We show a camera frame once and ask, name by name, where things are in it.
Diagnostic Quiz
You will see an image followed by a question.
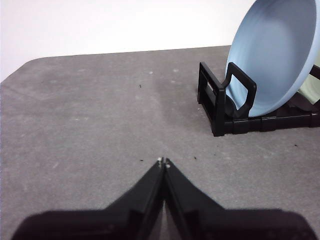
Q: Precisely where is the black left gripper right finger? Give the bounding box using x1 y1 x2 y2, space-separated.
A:
164 157 315 240

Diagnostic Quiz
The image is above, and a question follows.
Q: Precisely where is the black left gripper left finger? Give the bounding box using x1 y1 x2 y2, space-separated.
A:
11 157 165 240

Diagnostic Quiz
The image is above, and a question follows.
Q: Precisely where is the pale green plate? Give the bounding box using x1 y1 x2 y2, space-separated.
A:
298 72 320 106

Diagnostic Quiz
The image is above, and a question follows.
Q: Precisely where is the blue plate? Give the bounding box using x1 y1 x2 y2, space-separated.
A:
224 0 320 118

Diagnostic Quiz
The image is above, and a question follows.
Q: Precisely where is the black plastic plate rack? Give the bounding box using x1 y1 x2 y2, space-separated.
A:
197 61 320 137

